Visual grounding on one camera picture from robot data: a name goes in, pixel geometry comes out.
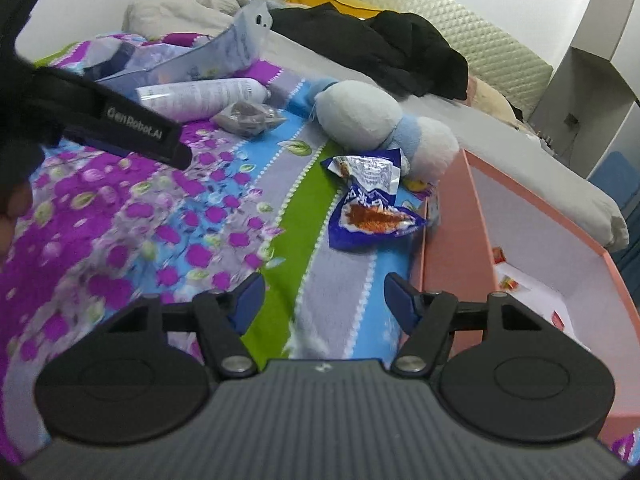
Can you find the small red spicy packet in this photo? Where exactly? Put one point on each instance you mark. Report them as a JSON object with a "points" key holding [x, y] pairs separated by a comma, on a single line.
{"points": [[498, 255]]}

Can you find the colourful floral bed sheet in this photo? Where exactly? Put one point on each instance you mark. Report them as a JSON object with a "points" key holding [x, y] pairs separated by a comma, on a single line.
{"points": [[105, 230]]}

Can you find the blue white snack bag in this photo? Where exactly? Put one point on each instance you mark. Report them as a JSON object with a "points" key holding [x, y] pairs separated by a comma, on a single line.
{"points": [[368, 214]]}

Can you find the pink beige pillow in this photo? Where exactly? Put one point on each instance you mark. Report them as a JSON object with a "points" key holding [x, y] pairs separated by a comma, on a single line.
{"points": [[483, 97]]}

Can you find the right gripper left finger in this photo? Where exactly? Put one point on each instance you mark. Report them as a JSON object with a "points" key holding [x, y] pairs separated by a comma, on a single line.
{"points": [[221, 321]]}

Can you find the grey duvet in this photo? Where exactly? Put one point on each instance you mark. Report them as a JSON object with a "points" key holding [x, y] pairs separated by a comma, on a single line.
{"points": [[514, 151]]}

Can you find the grey wall cabinet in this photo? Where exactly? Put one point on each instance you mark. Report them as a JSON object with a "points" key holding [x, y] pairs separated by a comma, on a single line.
{"points": [[591, 106]]}

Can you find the pink cardboard box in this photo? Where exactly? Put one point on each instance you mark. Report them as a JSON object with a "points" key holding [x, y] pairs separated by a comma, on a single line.
{"points": [[560, 270]]}

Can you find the white blue plush toy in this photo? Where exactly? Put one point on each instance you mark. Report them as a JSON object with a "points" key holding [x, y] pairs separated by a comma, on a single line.
{"points": [[362, 118]]}

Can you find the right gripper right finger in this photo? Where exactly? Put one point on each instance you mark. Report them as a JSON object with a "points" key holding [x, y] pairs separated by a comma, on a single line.
{"points": [[425, 317]]}

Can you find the clear blue plastic bag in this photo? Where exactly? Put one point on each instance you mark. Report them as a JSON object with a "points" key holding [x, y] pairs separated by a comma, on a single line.
{"points": [[234, 50]]}

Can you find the person's left hand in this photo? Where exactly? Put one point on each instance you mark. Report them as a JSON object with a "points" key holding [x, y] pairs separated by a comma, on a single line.
{"points": [[16, 201]]}

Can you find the small grey clear packet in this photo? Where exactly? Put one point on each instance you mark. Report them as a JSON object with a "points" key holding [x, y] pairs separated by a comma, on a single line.
{"points": [[248, 119]]}

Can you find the black clothing pile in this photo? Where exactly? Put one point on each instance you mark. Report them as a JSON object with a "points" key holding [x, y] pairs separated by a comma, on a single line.
{"points": [[402, 52]]}

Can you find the blue padded board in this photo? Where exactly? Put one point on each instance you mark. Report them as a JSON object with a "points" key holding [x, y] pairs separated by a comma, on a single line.
{"points": [[616, 177]]}

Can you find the white spray can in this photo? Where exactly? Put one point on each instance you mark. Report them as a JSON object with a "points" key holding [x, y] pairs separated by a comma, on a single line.
{"points": [[190, 101]]}

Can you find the cream quilted headboard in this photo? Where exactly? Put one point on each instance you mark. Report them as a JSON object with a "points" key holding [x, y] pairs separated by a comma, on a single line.
{"points": [[492, 54]]}

